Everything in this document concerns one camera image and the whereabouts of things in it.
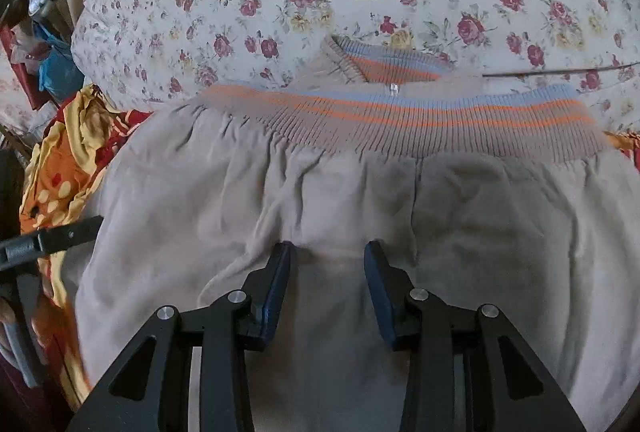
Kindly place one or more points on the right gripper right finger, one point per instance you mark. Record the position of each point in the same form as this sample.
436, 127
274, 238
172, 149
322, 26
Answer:
469, 370

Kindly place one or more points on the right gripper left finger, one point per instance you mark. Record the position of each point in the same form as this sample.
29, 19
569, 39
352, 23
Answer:
184, 367

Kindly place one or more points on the beige zip jacket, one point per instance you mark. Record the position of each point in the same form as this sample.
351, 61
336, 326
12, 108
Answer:
517, 199

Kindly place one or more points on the orange yellow red bedsheet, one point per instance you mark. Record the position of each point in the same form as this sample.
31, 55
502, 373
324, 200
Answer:
66, 168

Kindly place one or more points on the blue plastic bag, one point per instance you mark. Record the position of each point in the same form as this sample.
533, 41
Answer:
58, 74

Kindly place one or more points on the floral quilt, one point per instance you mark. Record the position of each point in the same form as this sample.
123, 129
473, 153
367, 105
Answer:
145, 52

